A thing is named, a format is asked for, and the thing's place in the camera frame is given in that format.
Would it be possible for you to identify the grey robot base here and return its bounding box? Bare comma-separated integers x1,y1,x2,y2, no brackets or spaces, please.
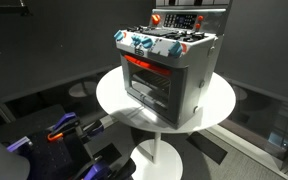
0,128,31,180

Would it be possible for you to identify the blue cooker knob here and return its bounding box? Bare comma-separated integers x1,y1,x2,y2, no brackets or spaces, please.
113,30,125,42
167,40,184,59
131,35,143,47
141,37,154,50

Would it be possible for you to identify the grey toy cooker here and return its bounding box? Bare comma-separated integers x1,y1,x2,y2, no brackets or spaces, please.
113,7,228,130

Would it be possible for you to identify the large orange cooker dial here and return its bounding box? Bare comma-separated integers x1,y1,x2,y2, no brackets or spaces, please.
151,13,162,26

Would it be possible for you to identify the purple clamp with orange trigger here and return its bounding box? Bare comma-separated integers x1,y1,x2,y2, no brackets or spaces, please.
46,112,84,144

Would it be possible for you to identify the black mounting board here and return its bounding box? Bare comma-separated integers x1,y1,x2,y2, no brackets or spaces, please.
0,103,97,180

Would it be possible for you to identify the purple clamp piece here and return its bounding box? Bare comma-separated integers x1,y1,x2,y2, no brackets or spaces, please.
6,135,33,154

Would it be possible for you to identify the orange oven door handle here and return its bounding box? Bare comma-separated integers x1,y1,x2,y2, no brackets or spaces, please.
123,54,172,77

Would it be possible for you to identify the white round pedestal table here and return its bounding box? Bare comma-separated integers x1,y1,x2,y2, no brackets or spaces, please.
95,64,237,180

